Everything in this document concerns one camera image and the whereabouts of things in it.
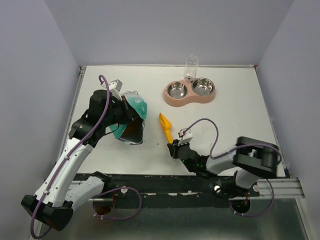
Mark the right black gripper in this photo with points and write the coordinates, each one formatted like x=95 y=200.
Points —
x=174 y=147

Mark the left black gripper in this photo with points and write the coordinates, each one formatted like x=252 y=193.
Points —
x=130 y=113

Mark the teal dog food bag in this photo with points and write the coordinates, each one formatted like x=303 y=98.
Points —
x=132 y=133

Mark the yellow plastic scoop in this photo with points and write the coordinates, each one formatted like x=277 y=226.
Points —
x=166 y=127

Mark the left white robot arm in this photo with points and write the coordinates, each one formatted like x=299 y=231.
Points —
x=51 y=204

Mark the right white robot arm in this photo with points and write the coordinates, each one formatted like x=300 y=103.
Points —
x=256 y=160

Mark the pink double pet bowl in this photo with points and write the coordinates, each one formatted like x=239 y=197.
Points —
x=180 y=93

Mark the clear water bottle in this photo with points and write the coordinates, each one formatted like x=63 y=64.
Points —
x=191 y=68

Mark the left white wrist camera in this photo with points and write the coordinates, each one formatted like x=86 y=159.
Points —
x=115 y=88

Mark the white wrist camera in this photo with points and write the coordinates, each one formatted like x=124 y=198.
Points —
x=115 y=88
x=184 y=136

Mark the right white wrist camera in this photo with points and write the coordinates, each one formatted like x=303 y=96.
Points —
x=184 y=136

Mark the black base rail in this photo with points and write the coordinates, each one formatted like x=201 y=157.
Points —
x=128 y=191

